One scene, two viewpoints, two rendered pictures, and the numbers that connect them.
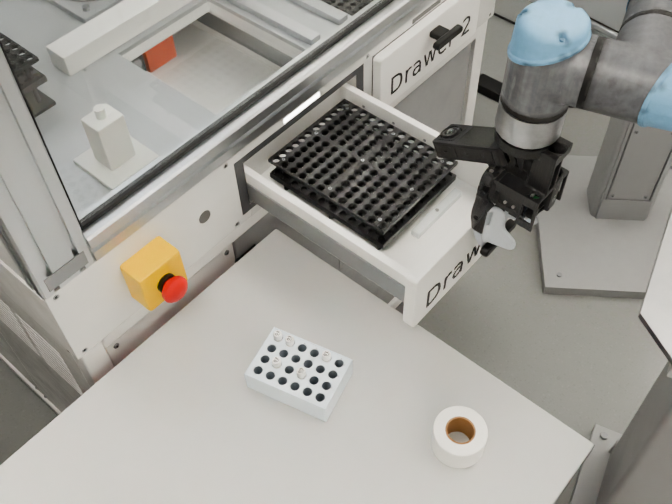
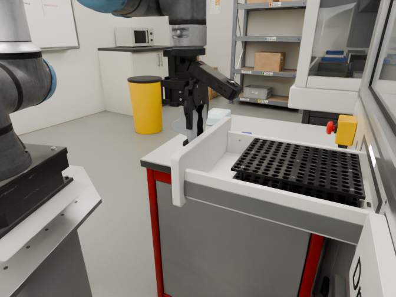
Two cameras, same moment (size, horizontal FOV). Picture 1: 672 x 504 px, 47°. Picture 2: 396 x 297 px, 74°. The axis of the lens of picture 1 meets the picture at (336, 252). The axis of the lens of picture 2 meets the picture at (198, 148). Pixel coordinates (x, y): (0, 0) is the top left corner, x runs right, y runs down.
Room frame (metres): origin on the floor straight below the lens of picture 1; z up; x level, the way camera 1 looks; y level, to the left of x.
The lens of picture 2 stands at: (1.22, -0.37, 1.13)
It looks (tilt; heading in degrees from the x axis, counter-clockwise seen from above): 24 degrees down; 163
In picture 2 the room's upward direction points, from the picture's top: straight up
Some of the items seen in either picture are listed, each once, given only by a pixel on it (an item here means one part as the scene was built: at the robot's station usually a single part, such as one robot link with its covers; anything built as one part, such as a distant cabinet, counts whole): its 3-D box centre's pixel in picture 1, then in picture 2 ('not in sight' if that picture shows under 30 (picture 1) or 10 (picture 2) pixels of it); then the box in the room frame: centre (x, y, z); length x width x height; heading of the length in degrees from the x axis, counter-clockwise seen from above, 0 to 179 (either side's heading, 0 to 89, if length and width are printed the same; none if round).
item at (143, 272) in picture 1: (156, 274); (344, 129); (0.64, 0.25, 0.88); 0.07 x 0.05 x 0.07; 137
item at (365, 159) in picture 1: (362, 175); (295, 174); (0.82, -0.05, 0.87); 0.22 x 0.18 x 0.06; 47
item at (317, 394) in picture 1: (299, 373); not in sight; (0.53, 0.06, 0.78); 0.12 x 0.08 x 0.04; 62
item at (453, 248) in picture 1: (471, 238); (206, 154); (0.69, -0.19, 0.87); 0.29 x 0.02 x 0.11; 137
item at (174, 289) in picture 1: (172, 287); (332, 128); (0.62, 0.22, 0.88); 0.04 x 0.03 x 0.04; 137
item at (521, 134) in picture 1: (531, 115); (187, 37); (0.66, -0.23, 1.13); 0.08 x 0.08 x 0.05
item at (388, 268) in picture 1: (357, 174); (300, 177); (0.83, -0.04, 0.86); 0.40 x 0.26 x 0.06; 47
